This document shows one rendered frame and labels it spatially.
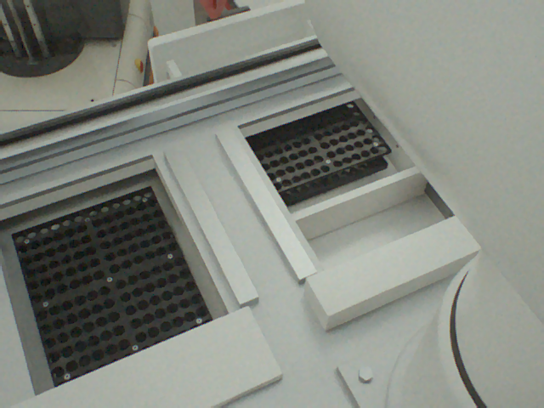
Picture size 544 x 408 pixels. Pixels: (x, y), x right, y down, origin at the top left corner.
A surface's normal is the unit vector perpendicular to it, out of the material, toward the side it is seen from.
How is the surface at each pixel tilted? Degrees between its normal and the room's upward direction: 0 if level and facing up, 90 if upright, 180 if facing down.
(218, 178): 0
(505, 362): 73
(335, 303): 0
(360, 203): 90
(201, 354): 0
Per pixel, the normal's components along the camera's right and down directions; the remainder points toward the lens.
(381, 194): 0.44, 0.73
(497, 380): -0.88, 0.15
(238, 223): 0.02, -0.59
